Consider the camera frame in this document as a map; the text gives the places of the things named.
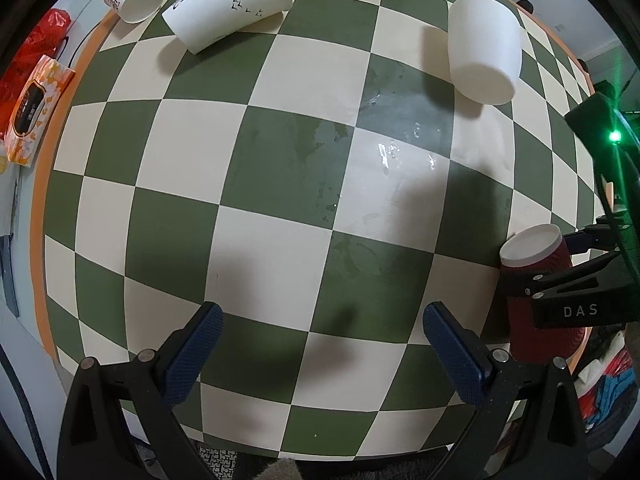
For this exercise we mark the black stroller with clothes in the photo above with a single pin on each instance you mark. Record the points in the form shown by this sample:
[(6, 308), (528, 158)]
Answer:
[(606, 381)]

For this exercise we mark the orange wet wipes pack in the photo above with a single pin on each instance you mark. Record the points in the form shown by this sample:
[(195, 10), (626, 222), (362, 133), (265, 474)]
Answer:
[(33, 110)]

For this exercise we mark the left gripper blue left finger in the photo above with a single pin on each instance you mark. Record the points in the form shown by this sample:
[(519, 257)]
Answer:
[(95, 441)]

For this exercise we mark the plain white foam cup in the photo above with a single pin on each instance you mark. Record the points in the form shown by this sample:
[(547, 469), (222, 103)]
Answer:
[(484, 50)]

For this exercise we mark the red plastic bag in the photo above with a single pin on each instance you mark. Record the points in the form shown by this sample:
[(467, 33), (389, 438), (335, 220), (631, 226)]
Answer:
[(44, 39)]

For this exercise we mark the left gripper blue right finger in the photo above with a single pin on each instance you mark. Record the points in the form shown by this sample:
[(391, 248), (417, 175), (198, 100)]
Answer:
[(550, 442)]

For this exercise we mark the white printed paper cup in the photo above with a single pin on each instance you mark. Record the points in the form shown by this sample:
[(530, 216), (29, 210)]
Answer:
[(200, 23)]

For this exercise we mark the red ribbed paper cup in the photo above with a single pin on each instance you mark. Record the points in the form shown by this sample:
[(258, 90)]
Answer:
[(536, 250)]

